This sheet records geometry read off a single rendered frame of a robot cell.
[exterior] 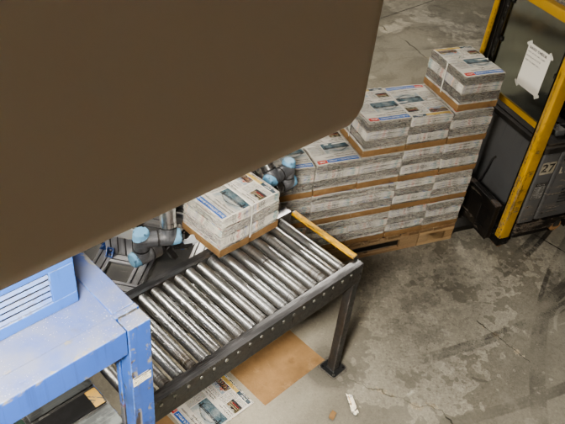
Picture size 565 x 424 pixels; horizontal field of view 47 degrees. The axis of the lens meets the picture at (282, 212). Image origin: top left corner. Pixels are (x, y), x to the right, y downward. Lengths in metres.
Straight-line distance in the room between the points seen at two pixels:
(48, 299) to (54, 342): 0.12
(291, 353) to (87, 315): 2.06
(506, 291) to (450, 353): 0.73
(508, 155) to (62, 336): 3.59
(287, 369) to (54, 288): 2.09
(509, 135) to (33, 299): 3.61
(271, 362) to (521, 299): 1.72
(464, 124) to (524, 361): 1.44
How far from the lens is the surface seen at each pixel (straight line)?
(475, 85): 4.03
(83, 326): 1.87
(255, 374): 3.68
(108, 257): 3.98
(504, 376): 4.04
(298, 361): 3.76
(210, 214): 3.01
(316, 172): 3.77
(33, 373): 1.79
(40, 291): 1.83
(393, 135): 3.88
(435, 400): 3.78
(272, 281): 3.03
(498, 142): 4.86
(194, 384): 2.69
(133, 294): 2.96
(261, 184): 3.19
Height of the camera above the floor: 2.94
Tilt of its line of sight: 39 degrees down
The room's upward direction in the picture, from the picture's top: 7 degrees clockwise
